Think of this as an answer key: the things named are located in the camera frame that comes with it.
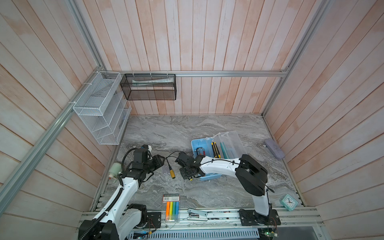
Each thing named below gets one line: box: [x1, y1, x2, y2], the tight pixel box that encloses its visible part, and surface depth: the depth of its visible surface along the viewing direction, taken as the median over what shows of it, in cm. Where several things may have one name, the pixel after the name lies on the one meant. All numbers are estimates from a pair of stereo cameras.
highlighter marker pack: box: [162, 193, 180, 222], surface depth 78 cm
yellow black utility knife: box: [211, 142, 222, 159], surface depth 92 cm
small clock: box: [280, 194, 299, 212], surface depth 79 cm
